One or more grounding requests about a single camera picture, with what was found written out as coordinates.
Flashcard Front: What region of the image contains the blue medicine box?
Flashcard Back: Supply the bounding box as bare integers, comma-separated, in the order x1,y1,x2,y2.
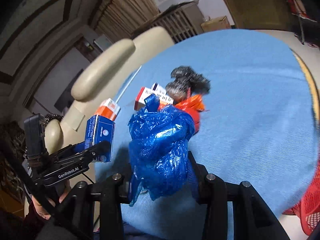
75,114,115,163

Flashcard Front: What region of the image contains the blue plastic trash bag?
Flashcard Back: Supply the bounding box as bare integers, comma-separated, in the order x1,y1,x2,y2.
128,102,195,206

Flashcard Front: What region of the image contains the red orange carton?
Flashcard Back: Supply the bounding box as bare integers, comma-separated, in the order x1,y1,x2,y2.
134,83,174,111

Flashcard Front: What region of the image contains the red mesh trash basket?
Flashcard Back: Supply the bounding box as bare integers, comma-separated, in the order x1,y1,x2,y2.
283,161,320,236

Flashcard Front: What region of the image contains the black plastic trash bag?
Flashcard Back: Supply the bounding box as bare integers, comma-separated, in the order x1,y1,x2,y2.
165,66,210,102

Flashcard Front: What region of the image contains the person's left hand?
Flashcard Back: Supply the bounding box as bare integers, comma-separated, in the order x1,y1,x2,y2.
31,179,72,221

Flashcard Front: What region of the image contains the orange white medicine box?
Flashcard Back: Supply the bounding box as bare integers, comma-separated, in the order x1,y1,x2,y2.
94,98,120,121

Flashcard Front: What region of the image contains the white plastic straw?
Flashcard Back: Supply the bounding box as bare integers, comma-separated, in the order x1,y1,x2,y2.
116,65,142,103

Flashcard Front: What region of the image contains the blue tablecloth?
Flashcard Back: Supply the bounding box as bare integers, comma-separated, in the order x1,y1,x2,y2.
94,29,320,240

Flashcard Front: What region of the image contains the small orange plastic bag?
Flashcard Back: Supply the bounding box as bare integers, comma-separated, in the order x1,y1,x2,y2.
175,94,205,133

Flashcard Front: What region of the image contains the cream leather sofa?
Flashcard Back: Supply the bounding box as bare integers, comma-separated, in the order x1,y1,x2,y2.
45,27,175,154

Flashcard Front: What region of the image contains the brown curtain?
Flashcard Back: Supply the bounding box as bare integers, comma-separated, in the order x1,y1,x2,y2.
89,0,159,42

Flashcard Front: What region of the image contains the wooden baby crib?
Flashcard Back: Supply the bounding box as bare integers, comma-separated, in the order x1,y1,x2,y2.
131,1,204,43

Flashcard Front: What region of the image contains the wooden double door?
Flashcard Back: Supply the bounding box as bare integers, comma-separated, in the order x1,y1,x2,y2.
224,0,298,31

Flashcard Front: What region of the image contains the cardboard box by wall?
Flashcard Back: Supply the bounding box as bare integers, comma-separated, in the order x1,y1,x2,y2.
201,16,231,33

